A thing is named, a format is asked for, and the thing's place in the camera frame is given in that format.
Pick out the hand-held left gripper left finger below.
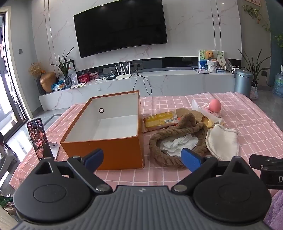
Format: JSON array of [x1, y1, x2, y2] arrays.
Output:
[[33, 149, 113, 193]]

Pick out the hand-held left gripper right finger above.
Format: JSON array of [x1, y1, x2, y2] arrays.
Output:
[[171, 148, 251, 192]]

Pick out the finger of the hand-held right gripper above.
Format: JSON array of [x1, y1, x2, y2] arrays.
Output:
[[249, 154, 283, 172]]

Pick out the orange cardboard box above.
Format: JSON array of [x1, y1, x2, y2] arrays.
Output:
[[60, 90, 145, 171]]

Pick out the white tissue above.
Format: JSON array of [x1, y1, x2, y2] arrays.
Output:
[[162, 135, 198, 156]]

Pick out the cream fabric pouch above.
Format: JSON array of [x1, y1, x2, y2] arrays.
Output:
[[205, 123, 239, 161]]

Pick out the yellow cloth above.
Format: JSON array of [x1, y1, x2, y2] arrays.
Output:
[[202, 117, 214, 129]]

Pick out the brown bear-shaped sponge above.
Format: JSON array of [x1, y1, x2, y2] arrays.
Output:
[[176, 108, 205, 122]]

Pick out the pink white crochet toy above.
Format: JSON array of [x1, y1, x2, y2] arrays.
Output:
[[202, 103, 223, 119]]

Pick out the yellow snack packet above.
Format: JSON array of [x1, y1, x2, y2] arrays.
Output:
[[143, 111, 179, 133]]

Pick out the pink egg-shaped sponge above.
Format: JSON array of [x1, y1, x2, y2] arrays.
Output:
[[209, 99, 221, 112]]

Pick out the purple rug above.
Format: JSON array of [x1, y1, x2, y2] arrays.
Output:
[[264, 190, 283, 230]]

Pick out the pink checked tablecloth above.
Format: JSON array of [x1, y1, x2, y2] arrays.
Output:
[[9, 92, 283, 199]]

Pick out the white phone stand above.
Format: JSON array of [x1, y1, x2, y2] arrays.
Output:
[[50, 143, 60, 160]]

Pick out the smartphone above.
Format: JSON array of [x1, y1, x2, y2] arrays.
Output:
[[27, 118, 54, 161]]

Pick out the small woven basket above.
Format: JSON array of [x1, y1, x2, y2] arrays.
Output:
[[250, 81, 259, 100]]

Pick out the blue water bottle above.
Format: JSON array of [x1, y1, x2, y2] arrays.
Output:
[[272, 65, 283, 98]]

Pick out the grey trash bin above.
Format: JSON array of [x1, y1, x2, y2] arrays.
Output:
[[234, 69, 253, 96]]

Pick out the marble television cabinet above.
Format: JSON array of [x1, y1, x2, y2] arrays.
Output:
[[39, 70, 235, 111]]

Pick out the blue snack bags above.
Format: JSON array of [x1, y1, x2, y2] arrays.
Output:
[[51, 78, 67, 91]]

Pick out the clear plastic jug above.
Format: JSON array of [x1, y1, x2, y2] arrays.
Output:
[[67, 67, 78, 84]]

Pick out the white router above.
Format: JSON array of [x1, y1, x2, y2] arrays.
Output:
[[114, 63, 132, 80]]

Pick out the golden acorn-shaped vase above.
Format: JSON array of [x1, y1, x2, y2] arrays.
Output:
[[40, 71, 57, 93]]

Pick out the potted long-leaf plant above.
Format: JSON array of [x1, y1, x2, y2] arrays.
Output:
[[238, 49, 271, 88]]

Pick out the white knitted pot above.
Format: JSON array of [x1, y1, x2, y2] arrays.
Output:
[[207, 59, 218, 73]]

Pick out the green plant in glass vase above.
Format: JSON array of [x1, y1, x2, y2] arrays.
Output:
[[50, 47, 74, 88]]

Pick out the dried flowers in dark vase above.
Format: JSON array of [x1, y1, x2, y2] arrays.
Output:
[[28, 62, 46, 95]]

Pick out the glass sliding door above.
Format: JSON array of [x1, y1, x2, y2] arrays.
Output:
[[0, 12, 29, 142]]

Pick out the black curved television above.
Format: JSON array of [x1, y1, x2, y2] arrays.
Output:
[[73, 0, 168, 58]]

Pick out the hanging vine plant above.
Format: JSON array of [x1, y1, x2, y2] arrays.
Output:
[[242, 4, 283, 48]]

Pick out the black cable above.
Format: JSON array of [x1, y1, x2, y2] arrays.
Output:
[[133, 68, 153, 95]]

